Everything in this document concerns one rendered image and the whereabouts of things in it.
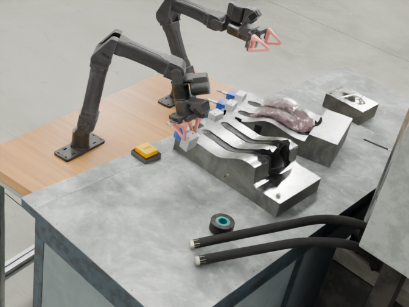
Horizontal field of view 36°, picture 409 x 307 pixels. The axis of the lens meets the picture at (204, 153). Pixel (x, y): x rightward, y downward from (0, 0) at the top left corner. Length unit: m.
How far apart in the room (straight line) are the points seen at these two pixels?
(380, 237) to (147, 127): 1.17
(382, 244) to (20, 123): 2.75
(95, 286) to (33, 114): 2.25
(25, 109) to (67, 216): 2.16
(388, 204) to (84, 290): 0.97
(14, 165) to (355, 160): 1.33
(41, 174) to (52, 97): 2.11
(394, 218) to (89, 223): 0.92
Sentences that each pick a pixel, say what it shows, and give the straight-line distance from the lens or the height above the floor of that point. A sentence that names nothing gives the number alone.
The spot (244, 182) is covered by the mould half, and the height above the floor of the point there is 0.85.
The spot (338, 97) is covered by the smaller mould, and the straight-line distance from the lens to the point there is 2.91.
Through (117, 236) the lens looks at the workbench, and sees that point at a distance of 1.94.
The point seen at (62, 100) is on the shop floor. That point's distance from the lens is 4.23.
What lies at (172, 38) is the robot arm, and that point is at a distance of 2.62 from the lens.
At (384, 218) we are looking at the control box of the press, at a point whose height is 1.19.
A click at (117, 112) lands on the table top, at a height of 0.80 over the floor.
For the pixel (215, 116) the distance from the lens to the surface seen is 2.40.
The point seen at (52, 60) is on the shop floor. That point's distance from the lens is 4.74.
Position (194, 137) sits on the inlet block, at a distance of 2.18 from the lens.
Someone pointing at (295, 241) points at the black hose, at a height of 0.88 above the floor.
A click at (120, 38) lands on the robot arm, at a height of 1.26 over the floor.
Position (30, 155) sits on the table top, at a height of 0.80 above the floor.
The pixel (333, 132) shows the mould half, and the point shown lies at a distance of 2.52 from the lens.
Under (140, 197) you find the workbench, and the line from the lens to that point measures 2.10.
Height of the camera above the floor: 2.08
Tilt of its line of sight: 33 degrees down
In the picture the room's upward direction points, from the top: 12 degrees clockwise
